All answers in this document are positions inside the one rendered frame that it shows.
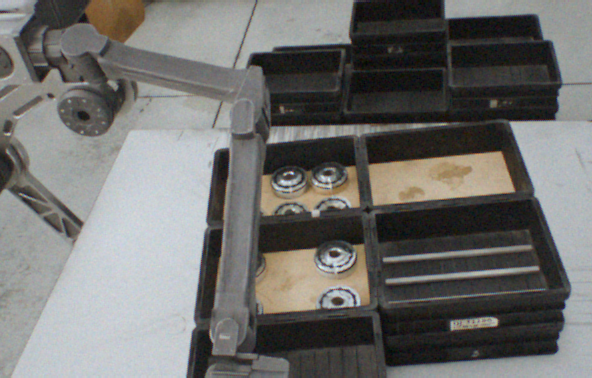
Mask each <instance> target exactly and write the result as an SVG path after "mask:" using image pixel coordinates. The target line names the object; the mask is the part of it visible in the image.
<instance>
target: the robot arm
mask: <svg viewBox="0 0 592 378"><path fill-rule="evenodd" d="M12 38H13V40H14V42H15V44H16V47H17V49H18V51H19V53H21V57H22V59H23V61H24V63H25V66H26V68H27V70H28V72H29V75H30V77H31V80H32V82H33V83H34V84H35V83H42V82H43V81H44V78H46V77H47V75H48V74H49V72H50V71H51V70H52V69H57V68H58V67H59V65H68V67H70V68H71V69H73V68H74V67H75V69H76V72H77V78H78V80H79V81H80V83H81V84H83V83H84V81H85V82H86V83H87V84H90V85H101V84H104V83H106V82H108V81H111V82H115V83H120V82H121V81H122V80H123V78H124V80H130V81H136V82H140V83H145V84H150V85H154V86H158V87H162V88H167V89H172V90H176V91H181V92H185V93H189V94H195V95H199V96H203V97H208V98H212V99H216V100H221V101H225V102H228V104H231V105H232V108H231V110H230V113H229V119H230V134H231V136H230V140H229V152H230V163H229V176H228V188H227V199H226V211H225V222H224V234H223V245H222V258H221V268H220V278H219V285H218V288H216V291H215V299H214V309H212V312H211V323H210V338H211V340H212V342H213V350H212V355H213V356H214V357H215V358H217V359H219V360H220V361H219V362H216V363H214V364H212V365H211V366H210V367H209V368H208V370H207V372H206V374H205V378H294V368H293V366H291V365H290V364H289V362H288V361H287V360H284V359H282V358H281V359H278V358H271V357H263V356H259V355H254V354H251V353H252V352H253V349H254V347H255V344H256V331H257V319H256V318H255V316H256V269H257V253H258V237H259V221H260V206H261V190H262V174H263V163H264V161H265V155H266V141H268V139H269V137H270V130H271V99H270V89H269V88H268V85H266V82H265V79H264V75H263V73H262V68H261V67H258V66H253V65H251V66H250V68H249V69H246V68H241V69H235V68H228V67H222V66H218V65H212V64H207V63H203V62H198V61H192V60H188V59H183V58H179V57H174V56H169V55H164V53H159V52H154V51H150V50H145V49H140V48H136V47H132V46H129V45H125V44H124V43H122V42H118V41H114V40H109V38H108V37H107V36H103V35H100V34H99V32H98V31H97V30H96V28H95V27H93V26H92V25H90V24H88V23H78V24H75V25H73V26H71V27H68V28H63V30H56V28H55V27H53V26H50V25H41V23H40V20H39V18H38V15H37V14H36V13H27V14H26V16H25V17H24V18H23V19H22V20H21V22H19V23H18V24H17V25H16V27H15V28H14V30H13V32H12ZM251 365H252V366H251Z"/></svg>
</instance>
